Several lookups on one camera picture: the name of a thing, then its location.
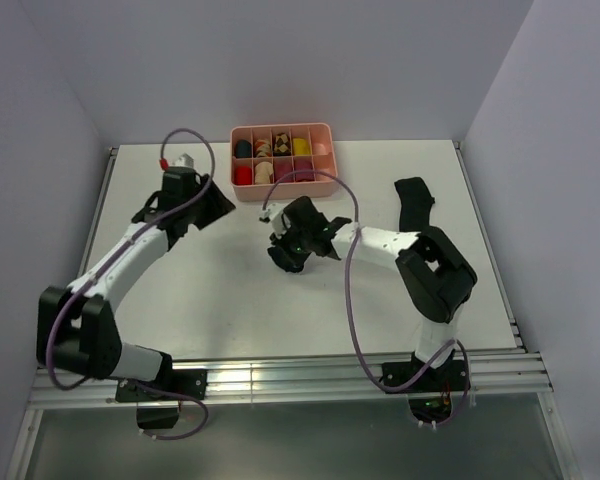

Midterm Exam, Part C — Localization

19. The maroon purple striped sock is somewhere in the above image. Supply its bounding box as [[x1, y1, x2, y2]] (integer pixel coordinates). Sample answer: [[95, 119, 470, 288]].
[[294, 157, 315, 182]]

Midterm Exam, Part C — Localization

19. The black sock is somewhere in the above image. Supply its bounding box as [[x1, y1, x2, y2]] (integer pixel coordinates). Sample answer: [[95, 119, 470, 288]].
[[394, 177, 435, 232]]

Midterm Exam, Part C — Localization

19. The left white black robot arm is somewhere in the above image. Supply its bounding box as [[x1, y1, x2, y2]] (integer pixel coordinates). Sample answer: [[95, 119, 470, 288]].
[[36, 167, 235, 399]]

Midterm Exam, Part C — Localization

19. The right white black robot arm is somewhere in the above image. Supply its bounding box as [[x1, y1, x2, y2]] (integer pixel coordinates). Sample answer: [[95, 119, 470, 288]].
[[259, 196, 477, 390]]

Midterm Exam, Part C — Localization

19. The red rolled sock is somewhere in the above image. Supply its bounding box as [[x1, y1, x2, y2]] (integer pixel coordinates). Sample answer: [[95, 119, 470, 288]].
[[234, 165, 253, 186]]

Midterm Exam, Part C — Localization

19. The maroon rolled sock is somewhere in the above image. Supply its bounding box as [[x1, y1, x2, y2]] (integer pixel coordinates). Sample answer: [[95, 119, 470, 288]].
[[274, 159, 294, 183]]

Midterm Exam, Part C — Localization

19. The dark navy rolled sock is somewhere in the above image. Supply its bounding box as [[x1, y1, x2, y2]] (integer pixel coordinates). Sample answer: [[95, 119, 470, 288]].
[[234, 139, 253, 158]]

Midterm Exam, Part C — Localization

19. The beige patterned rolled sock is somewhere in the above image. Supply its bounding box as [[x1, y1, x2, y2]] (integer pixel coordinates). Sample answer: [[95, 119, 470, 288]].
[[254, 161, 274, 185]]

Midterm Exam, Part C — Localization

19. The yellow rolled sock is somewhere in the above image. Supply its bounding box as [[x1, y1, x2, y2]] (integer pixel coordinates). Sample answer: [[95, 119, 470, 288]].
[[292, 137, 311, 156]]

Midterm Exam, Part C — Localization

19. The pink divided organizer box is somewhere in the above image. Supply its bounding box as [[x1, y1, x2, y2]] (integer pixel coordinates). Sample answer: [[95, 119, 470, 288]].
[[230, 123, 338, 202]]

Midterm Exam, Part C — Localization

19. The brown checkered rolled sock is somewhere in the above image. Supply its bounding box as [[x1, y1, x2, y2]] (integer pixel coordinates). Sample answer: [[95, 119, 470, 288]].
[[273, 133, 292, 156]]

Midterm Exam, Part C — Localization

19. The brown cream patterned rolled sock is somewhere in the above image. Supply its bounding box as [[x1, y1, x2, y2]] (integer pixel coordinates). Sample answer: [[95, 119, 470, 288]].
[[254, 138, 272, 158]]

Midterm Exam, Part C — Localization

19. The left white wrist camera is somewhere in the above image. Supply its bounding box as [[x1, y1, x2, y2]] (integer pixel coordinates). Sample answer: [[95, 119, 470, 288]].
[[159, 153, 194, 171]]

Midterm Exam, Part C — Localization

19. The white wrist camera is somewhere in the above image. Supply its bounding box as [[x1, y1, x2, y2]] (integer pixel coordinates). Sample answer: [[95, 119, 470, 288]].
[[259, 203, 288, 238], [159, 153, 194, 171]]

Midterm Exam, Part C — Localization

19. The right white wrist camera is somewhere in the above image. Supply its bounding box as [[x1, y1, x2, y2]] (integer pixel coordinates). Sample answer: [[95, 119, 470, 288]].
[[259, 203, 288, 238]]

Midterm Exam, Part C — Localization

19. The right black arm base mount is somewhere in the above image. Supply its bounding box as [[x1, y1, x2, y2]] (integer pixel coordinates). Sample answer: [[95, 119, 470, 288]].
[[379, 357, 471, 423]]

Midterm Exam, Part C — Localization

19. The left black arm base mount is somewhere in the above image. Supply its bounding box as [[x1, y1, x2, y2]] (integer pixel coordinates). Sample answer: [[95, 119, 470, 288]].
[[114, 368, 210, 441]]

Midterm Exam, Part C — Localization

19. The aluminium frame rail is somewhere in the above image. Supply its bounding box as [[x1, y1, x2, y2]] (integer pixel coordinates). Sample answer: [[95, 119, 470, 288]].
[[27, 350, 553, 410]]

